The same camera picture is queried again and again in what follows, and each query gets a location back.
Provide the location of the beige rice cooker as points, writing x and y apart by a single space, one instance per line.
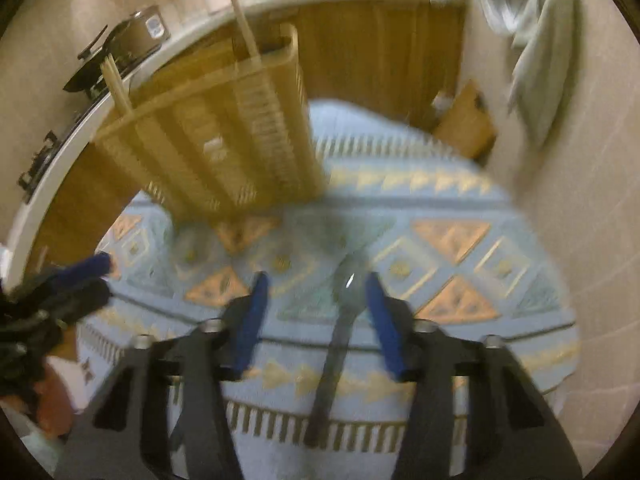
145 27

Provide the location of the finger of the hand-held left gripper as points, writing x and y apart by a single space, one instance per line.
80 297
92 265

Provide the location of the large clear plastic spoon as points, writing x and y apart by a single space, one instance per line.
340 320

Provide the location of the black gas stove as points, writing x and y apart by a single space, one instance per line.
40 160

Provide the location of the person's left hand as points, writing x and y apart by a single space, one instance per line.
50 402

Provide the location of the white kitchen countertop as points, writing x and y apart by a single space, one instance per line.
30 220

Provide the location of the bamboo slatted utensil holder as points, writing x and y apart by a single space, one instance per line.
215 140

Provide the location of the black wok with lid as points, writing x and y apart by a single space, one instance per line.
95 62

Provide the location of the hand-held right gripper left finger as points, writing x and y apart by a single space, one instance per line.
252 320

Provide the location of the blue patterned tablecloth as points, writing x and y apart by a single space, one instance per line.
450 350

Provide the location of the grey hanging towel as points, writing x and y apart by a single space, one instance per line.
542 60

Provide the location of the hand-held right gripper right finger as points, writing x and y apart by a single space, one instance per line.
382 325

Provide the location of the brown wooden board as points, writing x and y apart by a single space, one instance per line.
465 120

